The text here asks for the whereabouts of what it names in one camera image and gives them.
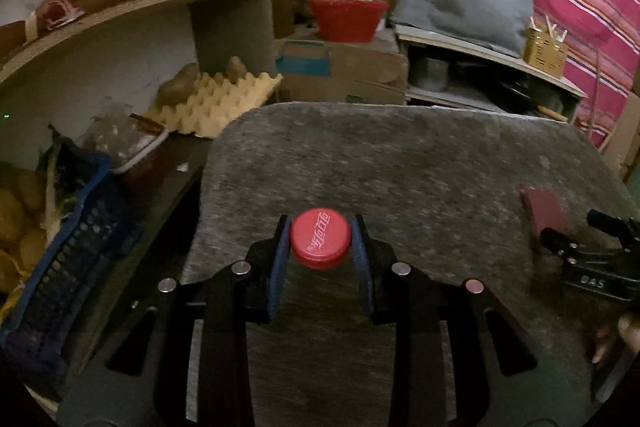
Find flattened cardboard sheets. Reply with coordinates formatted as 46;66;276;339
602;92;640;180

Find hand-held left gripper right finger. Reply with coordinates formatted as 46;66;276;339
350;213;586;427

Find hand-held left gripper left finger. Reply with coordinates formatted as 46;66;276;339
57;213;293;427

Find black pan with wooden handle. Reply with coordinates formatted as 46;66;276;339
500;77;568;122

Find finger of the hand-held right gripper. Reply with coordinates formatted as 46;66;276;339
586;208;640;242
539;227;592;264

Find person's right hand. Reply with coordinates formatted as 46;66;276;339
590;313;640;365

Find yellow egg tray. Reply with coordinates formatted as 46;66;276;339
150;72;283;140

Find red bottle cap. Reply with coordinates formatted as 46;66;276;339
290;207;352;270

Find wooden shelf unit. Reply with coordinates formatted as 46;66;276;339
0;0;281;158

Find grey low cabinet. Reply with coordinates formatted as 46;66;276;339
395;27;588;122

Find wooden utensils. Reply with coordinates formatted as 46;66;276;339
527;14;568;42

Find blue plastic crate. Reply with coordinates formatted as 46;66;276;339
0;137;143;373

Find yellow utensil basket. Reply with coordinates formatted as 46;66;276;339
522;27;570;80

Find pink plastic bag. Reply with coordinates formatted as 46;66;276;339
27;0;83;40

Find grey felt mat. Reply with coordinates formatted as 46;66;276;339
180;102;633;427

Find red plastic basket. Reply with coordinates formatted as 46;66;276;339
306;0;391;42

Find cardboard box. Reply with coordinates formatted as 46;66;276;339
274;29;410;105

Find dusty lidded tub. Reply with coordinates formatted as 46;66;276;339
82;103;171;190

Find large potato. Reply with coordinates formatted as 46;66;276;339
157;63;200;105

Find pile of yellow potatoes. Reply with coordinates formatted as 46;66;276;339
0;162;51;303

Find small metal pot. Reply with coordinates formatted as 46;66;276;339
410;56;449;92

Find maroon rectangular block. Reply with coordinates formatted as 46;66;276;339
520;186;570;242

